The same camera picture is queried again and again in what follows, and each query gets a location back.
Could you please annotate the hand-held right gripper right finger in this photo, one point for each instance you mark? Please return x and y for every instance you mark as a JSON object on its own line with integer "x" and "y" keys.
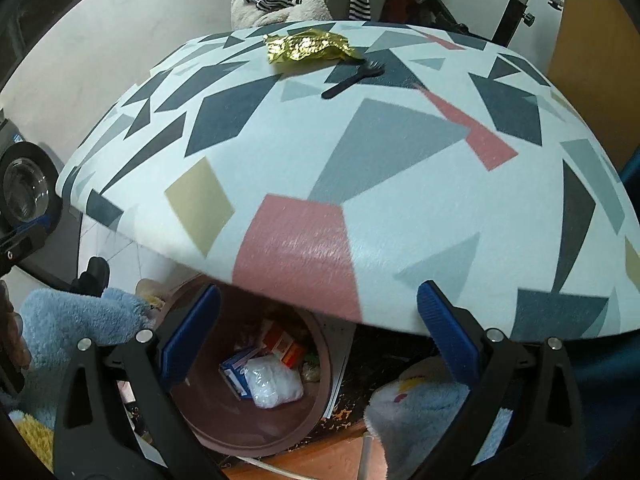
{"x": 447, "y": 332}

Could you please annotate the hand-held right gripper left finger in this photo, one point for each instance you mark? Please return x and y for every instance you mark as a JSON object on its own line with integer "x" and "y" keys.
{"x": 192, "y": 332}

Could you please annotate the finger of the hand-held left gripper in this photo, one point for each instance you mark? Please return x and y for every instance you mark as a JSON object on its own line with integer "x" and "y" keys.
{"x": 25, "y": 242}

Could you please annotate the blue paper carton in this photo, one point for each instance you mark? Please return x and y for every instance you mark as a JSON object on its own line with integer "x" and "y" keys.
{"x": 234, "y": 374}

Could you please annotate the small orange box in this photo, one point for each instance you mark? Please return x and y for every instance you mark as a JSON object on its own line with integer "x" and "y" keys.
{"x": 282, "y": 345}

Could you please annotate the white plastic bag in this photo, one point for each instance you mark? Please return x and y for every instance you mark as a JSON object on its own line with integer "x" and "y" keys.
{"x": 272, "y": 382}

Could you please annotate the brown round bin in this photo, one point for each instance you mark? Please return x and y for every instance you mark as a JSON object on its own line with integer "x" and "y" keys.
{"x": 280, "y": 430}

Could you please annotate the person's left hand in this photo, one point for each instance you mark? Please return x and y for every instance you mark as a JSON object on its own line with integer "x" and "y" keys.
{"x": 12, "y": 320}

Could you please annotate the grey washing machine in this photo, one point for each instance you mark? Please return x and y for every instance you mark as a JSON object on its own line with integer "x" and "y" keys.
{"x": 25, "y": 180}

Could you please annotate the geometric patterned tablecloth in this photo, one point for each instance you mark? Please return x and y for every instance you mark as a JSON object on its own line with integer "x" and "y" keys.
{"x": 400, "y": 160}

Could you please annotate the black plastic fork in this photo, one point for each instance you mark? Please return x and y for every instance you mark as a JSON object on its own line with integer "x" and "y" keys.
{"x": 350, "y": 82}

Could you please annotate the crumpled gold foil wrapper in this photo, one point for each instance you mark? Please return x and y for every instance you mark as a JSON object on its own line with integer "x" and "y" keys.
{"x": 305, "y": 47}

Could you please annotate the brown wooden panel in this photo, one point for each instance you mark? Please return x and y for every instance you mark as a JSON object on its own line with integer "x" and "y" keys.
{"x": 590, "y": 60}

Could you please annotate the black exercise bike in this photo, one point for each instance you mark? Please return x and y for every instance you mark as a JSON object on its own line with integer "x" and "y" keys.
{"x": 515, "y": 10}

